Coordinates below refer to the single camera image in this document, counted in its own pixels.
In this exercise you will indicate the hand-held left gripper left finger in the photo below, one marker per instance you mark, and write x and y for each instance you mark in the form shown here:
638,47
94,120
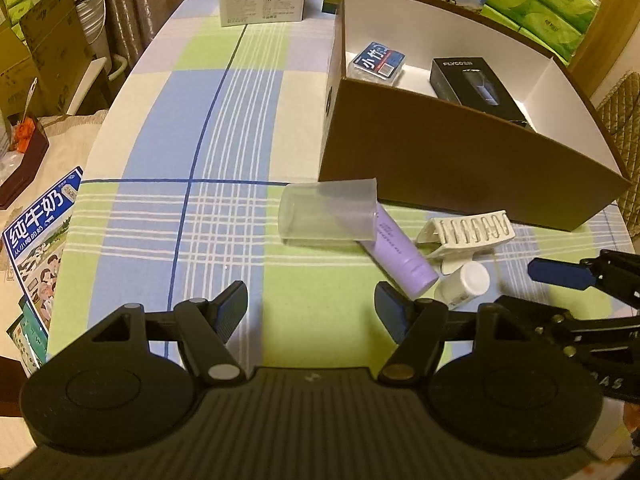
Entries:
231,310

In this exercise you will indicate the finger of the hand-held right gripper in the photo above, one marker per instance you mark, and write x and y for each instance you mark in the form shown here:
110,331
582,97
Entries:
530,312
560,272

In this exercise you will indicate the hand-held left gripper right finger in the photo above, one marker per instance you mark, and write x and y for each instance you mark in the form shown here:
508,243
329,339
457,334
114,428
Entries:
392,310

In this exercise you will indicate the purple tube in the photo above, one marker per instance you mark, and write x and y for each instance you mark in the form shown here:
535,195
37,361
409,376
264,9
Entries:
400,255

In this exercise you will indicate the small white bottle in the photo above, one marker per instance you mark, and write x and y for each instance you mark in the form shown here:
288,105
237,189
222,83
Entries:
465,285

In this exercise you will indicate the brown cardboard box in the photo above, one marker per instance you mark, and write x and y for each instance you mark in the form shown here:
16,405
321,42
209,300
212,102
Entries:
425,160

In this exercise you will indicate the black shaver box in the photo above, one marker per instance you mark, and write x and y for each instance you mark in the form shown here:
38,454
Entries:
465,85

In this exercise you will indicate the white hair clip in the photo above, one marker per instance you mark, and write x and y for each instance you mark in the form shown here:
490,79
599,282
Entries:
470,230

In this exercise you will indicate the clear plastic cup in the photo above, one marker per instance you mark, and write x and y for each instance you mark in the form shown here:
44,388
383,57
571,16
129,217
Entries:
320,210

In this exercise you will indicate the quilted gold chair cover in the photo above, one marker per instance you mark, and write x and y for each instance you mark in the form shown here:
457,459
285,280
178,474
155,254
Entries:
622,125

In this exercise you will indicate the green carton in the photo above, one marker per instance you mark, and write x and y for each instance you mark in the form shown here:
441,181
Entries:
27,342

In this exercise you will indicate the blue illustrated milk carton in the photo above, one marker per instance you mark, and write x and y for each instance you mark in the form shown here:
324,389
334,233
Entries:
35,240

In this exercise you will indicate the dark brown tray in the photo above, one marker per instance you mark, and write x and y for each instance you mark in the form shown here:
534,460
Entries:
25,170

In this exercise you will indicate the blue packet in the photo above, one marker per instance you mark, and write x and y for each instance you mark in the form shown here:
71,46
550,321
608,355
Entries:
375,60

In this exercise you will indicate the bundle of green tissue packs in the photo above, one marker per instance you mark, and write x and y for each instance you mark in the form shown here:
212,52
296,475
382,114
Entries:
545,5

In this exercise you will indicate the plain cardboard box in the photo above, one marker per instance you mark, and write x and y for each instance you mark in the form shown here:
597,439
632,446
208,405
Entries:
55,45

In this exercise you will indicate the stack of metal bowls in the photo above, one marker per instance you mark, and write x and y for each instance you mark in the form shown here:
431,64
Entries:
92,15

